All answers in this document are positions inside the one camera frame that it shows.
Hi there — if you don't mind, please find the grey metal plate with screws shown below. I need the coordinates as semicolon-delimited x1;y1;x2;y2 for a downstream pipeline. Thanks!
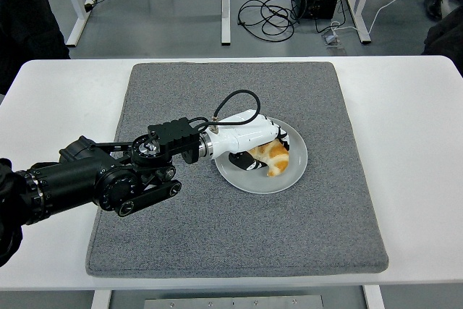
143;295;325;309

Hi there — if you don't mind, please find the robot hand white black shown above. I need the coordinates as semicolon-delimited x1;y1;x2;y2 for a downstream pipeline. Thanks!
208;109;292;172

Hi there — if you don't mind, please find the white desk leg frame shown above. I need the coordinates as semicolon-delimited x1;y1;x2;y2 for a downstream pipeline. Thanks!
56;0;91;48
345;0;373;45
220;0;232;46

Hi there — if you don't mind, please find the white table leg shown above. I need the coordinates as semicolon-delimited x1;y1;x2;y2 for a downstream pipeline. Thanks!
362;284;385;309
90;289;112;309

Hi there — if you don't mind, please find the light grey round plate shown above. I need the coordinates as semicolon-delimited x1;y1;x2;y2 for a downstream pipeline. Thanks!
215;117;309;195

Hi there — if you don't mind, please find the grey floor socket box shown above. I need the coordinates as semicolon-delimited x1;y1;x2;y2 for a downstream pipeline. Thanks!
320;32;347;49

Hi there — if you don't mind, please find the black coiled cable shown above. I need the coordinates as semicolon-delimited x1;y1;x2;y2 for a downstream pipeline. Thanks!
237;0;302;43

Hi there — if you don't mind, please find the golden croissant bread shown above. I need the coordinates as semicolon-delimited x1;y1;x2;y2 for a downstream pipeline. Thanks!
247;137;290;177

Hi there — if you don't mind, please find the grey fabric mat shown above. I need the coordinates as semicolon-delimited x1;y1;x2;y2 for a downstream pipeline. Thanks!
85;62;391;278

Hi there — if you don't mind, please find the black bag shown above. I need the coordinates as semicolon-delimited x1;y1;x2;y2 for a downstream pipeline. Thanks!
425;8;463;56

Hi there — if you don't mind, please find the person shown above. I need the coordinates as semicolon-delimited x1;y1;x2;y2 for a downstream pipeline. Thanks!
0;0;72;96

